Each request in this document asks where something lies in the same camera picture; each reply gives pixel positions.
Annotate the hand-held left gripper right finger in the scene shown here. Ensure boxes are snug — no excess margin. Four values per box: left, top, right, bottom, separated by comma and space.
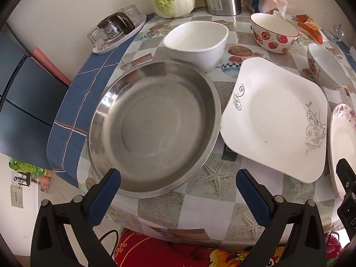
235, 168, 326, 267

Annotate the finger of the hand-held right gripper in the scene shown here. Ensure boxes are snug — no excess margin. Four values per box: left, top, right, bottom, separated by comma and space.
336, 158, 356, 201

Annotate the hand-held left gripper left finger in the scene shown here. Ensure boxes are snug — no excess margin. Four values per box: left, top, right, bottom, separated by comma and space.
30, 168, 122, 267

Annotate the pink floral round plate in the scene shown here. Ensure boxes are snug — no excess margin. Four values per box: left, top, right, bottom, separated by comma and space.
328, 103, 356, 203

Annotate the square white plate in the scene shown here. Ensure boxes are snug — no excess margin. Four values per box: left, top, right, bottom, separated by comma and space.
220, 57, 329, 184

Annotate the stainless steel basin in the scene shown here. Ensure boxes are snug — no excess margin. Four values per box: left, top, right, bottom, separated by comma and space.
87, 61, 222, 199

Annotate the white bowl red flower print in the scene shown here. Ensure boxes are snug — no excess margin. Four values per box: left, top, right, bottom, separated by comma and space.
307, 43, 349, 91

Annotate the strawberry print bowl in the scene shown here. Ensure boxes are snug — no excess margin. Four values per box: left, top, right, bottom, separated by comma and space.
250, 12, 299, 54

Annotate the plain white rectangular bowl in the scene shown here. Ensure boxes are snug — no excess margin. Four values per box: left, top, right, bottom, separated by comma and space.
163, 20, 229, 73

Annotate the checkered printed tablecloth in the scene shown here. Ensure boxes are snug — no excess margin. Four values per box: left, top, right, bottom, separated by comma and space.
46, 6, 356, 249

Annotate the red floral seat cushion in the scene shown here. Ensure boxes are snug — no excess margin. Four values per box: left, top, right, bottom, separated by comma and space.
115, 228, 342, 267

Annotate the green printed bag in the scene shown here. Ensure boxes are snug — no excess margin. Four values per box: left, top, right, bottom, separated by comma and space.
8, 160, 46, 177

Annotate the dark blue cabinet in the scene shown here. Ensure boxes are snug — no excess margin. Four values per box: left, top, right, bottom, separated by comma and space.
0, 24, 70, 170

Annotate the clear glass mug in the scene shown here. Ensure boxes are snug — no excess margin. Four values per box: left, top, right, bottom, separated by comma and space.
324, 11, 345, 42

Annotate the clear glass cup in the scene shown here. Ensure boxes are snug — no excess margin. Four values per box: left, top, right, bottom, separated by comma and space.
87, 28, 109, 48
122, 4, 144, 24

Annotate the white oval tray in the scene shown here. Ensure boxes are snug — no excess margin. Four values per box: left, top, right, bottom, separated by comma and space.
92, 14, 147, 55

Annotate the glass cup with dark base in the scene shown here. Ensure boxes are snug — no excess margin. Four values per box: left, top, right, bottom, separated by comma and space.
97, 12, 136, 41

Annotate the black cable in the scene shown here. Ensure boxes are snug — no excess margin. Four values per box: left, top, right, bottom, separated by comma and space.
98, 229, 121, 258

